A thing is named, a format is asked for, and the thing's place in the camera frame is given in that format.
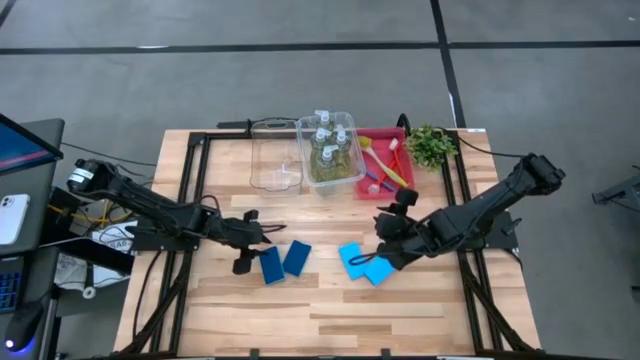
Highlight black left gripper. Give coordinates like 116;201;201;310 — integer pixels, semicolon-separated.
208;215;288;276

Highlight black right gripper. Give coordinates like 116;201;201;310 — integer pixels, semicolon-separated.
347;204;436;271

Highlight blue cellulose sponge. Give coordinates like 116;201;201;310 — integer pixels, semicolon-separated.
363;254;398;288
337;241;375;282
258;245;287;287
281;239;313;278

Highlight blue handled brush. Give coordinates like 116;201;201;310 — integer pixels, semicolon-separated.
363;171;397;194

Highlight red dish brush white bristles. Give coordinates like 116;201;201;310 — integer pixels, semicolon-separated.
367;158;401;196
387;137;409;184

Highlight yellow-green dish brush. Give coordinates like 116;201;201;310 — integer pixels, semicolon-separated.
357;135;410;190

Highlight clear green soap pump bottle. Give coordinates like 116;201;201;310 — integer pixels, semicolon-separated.
309;127;332;161
332;124;353;166
314;109;335;132
313;144;346;184

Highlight clear plastic bin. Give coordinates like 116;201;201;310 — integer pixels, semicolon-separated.
295;110;367;189
248;119;305;194

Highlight green potted plant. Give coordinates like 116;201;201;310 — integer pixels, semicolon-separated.
404;124;460;171

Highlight pink plastic bin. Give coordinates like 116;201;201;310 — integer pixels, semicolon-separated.
353;126;417;202

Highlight white papers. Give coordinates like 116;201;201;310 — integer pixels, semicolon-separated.
52;247;134;301

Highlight white smartphone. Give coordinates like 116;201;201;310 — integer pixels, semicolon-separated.
0;193;32;247

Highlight black computer mouse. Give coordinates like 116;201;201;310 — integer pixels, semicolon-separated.
2;298;47;354

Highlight blue backlit keyboard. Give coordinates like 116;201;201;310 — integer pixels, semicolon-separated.
0;269;25;315

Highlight laptop with blue screen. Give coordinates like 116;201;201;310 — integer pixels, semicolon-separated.
0;112;65;177

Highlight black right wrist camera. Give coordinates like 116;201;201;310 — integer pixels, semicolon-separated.
394;187;420;207

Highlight black aluminium table frame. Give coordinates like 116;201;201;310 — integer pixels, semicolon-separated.
112;115;544;360

